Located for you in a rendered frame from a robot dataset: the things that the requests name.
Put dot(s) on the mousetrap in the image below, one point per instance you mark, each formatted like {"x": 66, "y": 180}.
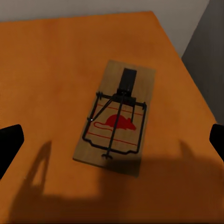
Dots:
{"x": 114, "y": 132}

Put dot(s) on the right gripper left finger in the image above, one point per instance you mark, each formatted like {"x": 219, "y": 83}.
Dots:
{"x": 11, "y": 139}

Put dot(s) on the cabinet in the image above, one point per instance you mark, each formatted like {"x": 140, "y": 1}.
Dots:
{"x": 50, "y": 71}

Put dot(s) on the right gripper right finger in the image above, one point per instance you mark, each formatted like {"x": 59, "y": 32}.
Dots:
{"x": 217, "y": 139}

